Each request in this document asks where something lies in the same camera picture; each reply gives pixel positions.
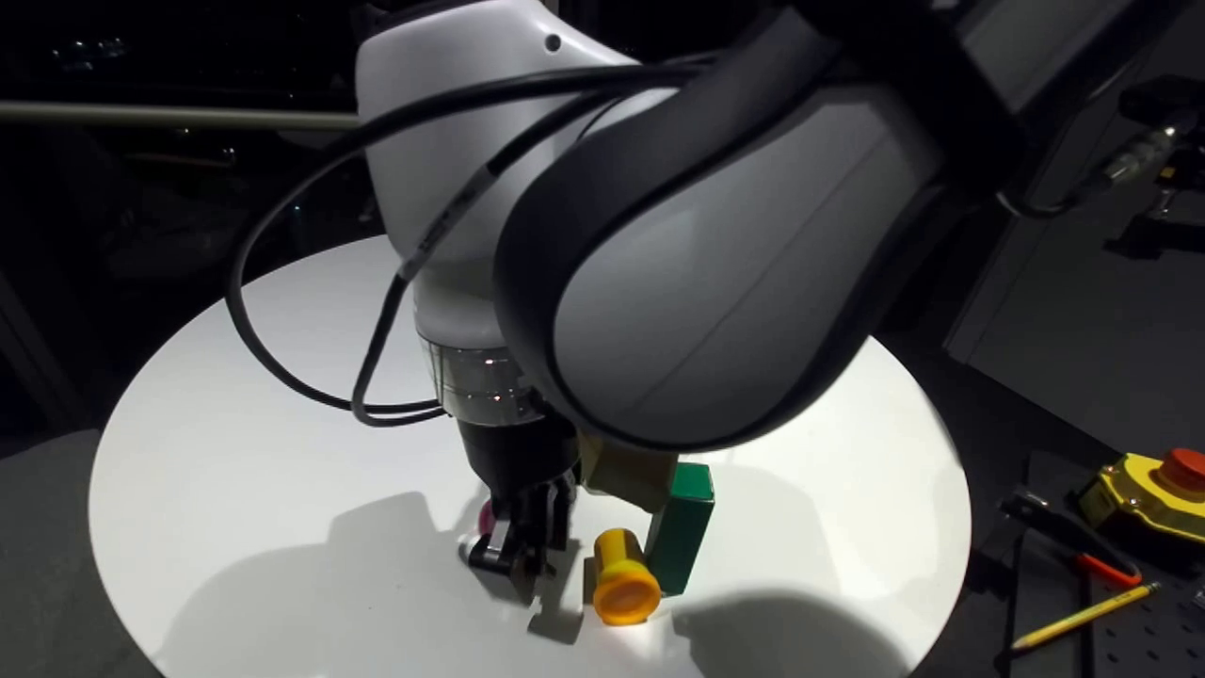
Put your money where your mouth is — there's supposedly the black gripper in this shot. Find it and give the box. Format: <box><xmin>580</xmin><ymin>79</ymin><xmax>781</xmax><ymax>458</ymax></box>
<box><xmin>451</xmin><ymin>414</ymin><xmax>585</xmax><ymax>611</ymax></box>

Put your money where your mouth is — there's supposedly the green cardboard box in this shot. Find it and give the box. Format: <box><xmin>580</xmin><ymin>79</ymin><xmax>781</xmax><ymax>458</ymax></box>
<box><xmin>639</xmin><ymin>458</ymin><xmax>719</xmax><ymax>597</ymax></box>

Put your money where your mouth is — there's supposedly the yellow play dough tub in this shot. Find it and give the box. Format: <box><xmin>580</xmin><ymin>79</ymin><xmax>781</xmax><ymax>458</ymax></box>
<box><xmin>588</xmin><ymin>522</ymin><xmax>666</xmax><ymax>630</ymax></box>

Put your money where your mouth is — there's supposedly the black and red hand tool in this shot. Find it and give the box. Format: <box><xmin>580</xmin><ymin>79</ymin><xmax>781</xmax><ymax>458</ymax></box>
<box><xmin>997</xmin><ymin>484</ymin><xmax>1150</xmax><ymax>596</ymax></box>

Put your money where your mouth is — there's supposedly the metal window railing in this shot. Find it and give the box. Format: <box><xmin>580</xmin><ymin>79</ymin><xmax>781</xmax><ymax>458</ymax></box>
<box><xmin>0</xmin><ymin>103</ymin><xmax>365</xmax><ymax>134</ymax></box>

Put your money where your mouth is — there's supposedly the yellow pencil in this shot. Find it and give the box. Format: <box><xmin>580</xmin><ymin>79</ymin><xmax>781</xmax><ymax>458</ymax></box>
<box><xmin>1006</xmin><ymin>576</ymin><xmax>1160</xmax><ymax>656</ymax></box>

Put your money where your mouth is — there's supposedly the yellow emergency stop box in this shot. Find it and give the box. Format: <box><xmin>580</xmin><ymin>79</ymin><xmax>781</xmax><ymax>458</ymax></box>
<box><xmin>1073</xmin><ymin>444</ymin><xmax>1205</xmax><ymax>547</ymax></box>

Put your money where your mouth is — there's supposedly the black equipment stand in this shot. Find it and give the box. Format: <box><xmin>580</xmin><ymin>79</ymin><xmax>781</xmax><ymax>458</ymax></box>
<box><xmin>1104</xmin><ymin>70</ymin><xmax>1205</xmax><ymax>258</ymax></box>

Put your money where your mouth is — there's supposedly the yellow-green wrist camera box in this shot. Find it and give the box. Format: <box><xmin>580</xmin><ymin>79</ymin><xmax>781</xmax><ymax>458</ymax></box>
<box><xmin>575</xmin><ymin>428</ymin><xmax>685</xmax><ymax>514</ymax></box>

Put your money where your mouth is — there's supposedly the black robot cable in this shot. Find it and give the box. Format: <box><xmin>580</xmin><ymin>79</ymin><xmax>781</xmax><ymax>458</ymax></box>
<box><xmin>223</xmin><ymin>57</ymin><xmax>719</xmax><ymax>434</ymax></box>

